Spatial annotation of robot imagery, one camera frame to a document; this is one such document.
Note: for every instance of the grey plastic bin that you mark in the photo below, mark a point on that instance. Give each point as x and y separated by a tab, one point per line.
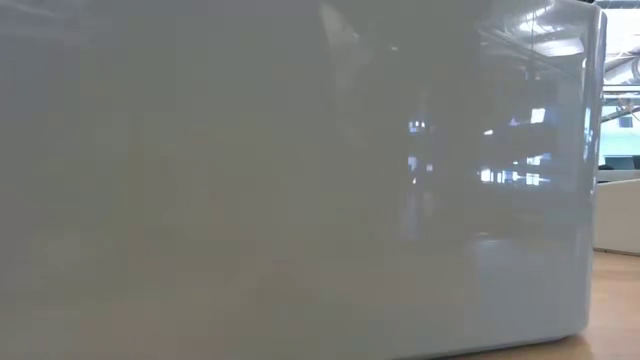
620	220
250	200

